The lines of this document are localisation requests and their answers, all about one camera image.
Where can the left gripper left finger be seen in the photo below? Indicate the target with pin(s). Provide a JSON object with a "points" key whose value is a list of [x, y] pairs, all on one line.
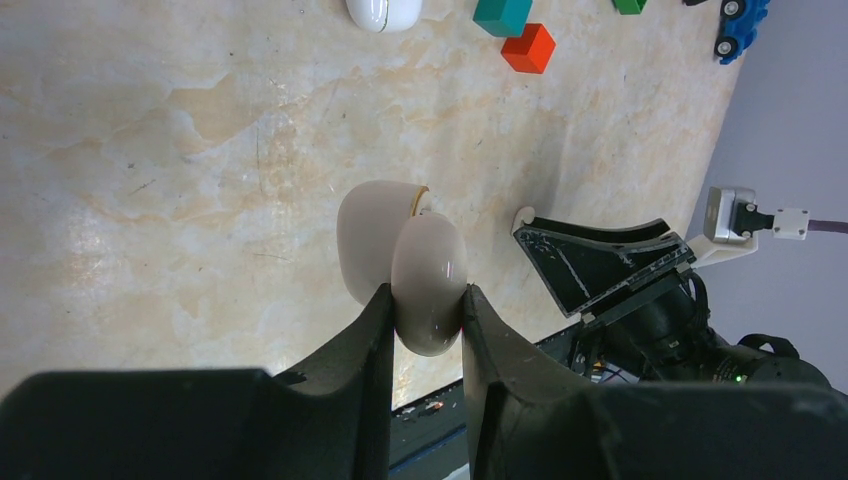
{"points": [[326, 417]]}

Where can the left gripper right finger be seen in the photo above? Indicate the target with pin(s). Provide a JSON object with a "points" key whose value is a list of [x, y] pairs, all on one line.
{"points": [[530, 417]]}

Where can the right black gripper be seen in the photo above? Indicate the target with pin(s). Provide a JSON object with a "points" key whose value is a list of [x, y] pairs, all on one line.
{"points": [[641, 306]]}

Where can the small beige earbud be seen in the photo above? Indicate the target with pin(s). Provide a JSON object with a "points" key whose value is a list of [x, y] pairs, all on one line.
{"points": [[525, 215]]}

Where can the beige rounded block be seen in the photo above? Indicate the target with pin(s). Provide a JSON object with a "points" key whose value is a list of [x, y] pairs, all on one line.
{"points": [[388, 232]]}

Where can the white earbud charging case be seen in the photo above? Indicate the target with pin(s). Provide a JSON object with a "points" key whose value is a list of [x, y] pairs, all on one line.
{"points": [[384, 16]]}

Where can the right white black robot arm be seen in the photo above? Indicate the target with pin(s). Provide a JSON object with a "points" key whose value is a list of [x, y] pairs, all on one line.
{"points": [[754, 358]]}

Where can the orange-red small cube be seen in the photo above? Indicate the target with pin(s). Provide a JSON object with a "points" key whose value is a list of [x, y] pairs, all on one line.
{"points": [[531, 52]]}

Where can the teal small cube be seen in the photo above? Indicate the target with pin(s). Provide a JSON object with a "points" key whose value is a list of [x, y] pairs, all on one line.
{"points": [[502, 18]]}

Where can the dark green toy brick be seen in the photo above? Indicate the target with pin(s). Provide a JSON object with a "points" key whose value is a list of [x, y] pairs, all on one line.
{"points": [[629, 7]]}

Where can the blue toy car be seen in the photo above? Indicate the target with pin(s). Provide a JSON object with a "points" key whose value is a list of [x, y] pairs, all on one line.
{"points": [[739, 20]]}

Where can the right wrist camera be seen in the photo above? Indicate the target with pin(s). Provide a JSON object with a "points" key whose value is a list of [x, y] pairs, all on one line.
{"points": [[732, 222]]}

